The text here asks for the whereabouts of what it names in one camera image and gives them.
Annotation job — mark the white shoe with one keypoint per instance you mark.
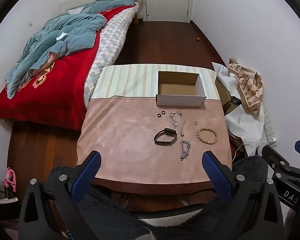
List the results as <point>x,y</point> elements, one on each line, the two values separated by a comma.
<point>2,200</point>

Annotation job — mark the brown paper bag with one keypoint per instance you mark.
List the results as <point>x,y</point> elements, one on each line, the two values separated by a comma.
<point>226,95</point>

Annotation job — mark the black smart band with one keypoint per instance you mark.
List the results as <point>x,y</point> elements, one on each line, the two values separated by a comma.
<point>169,130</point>

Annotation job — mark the patterned beige cloth pile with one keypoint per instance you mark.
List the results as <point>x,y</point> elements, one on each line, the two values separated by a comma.
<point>245,127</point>

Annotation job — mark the pink slippers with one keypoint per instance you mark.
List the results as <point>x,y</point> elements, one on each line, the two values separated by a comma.
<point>10,180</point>

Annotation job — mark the white door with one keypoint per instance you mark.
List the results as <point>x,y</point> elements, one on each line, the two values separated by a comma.
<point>167,0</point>

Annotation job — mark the pink and striped tablecloth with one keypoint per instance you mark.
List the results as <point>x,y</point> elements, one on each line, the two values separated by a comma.
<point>120,135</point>

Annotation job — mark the teal quilt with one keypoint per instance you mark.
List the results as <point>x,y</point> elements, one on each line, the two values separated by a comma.
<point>72,32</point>

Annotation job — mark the person's dark fleece pants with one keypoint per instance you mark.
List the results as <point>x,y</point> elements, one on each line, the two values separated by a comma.
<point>115,215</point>

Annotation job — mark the white cardboard box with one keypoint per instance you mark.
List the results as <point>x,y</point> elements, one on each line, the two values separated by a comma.
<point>180,100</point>

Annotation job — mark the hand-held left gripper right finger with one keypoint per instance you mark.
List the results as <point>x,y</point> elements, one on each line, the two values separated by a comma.
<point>216,177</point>

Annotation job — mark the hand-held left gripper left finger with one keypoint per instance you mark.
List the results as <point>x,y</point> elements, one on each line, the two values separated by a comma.
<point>86,177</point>

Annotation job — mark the wooden bed frame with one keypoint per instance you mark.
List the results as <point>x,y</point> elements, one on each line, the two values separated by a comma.
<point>138,12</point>

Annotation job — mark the checkered bed sheet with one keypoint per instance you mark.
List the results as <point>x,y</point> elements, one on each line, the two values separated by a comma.
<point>107,45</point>

